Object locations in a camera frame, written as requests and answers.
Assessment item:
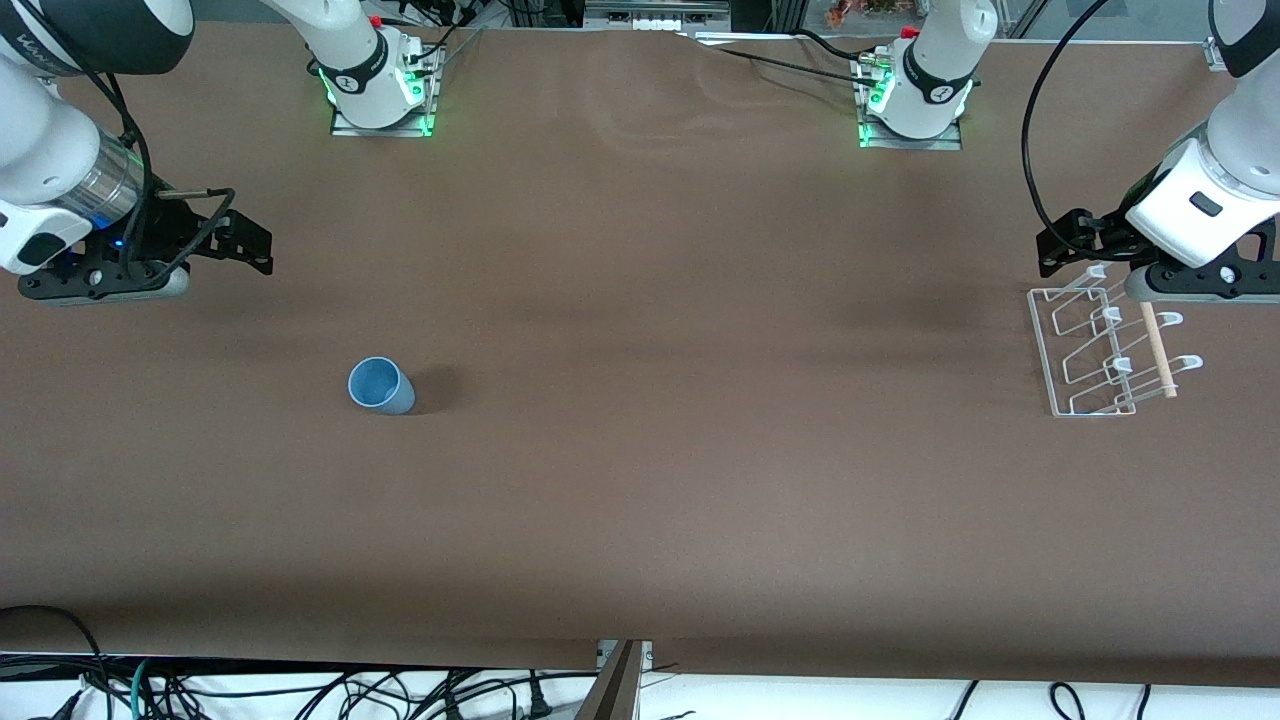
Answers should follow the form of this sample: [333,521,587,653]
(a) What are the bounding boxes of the black right camera mount plate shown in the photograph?
[17,254,169,301]

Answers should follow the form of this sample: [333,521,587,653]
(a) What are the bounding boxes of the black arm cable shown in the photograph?
[55,40,238,293]
[1020,0,1151,263]

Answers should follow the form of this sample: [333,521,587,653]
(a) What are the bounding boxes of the wooden rack rod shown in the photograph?
[1140,300,1179,400]

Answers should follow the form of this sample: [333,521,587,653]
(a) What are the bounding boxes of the white metal bracket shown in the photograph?
[596,640,655,674]

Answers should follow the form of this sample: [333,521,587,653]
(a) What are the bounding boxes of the black left camera mount plate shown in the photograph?
[1140,218,1280,302]

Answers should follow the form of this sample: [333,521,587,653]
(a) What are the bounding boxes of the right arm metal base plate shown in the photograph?
[329,44,440,139]

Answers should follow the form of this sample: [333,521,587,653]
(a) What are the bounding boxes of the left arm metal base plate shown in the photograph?
[857,55,965,152]

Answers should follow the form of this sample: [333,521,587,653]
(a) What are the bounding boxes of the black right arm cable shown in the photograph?
[55,40,238,293]

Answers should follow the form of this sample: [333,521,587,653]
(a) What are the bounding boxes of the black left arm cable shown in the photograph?
[1020,0,1151,263]

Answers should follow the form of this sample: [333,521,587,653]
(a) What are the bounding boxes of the blue plastic cup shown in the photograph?
[347,356,417,417]

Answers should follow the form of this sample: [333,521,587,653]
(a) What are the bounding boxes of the black cable with plug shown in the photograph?
[408,668,563,720]

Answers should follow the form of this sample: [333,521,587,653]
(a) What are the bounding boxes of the thick black looped cable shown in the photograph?
[0,604,114,720]

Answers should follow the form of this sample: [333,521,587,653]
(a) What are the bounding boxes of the black cable across table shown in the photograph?
[680,28,893,87]

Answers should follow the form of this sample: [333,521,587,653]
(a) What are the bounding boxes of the aluminium table leg profile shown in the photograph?
[574,640,647,720]

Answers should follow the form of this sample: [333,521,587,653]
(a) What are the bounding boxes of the white wire cup rack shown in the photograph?
[1028,262,1204,418]

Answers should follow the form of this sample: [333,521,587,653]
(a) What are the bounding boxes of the orange red background item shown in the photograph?
[826,0,927,28]

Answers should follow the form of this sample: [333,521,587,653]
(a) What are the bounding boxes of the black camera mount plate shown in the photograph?
[1140,218,1280,302]
[17,254,169,301]

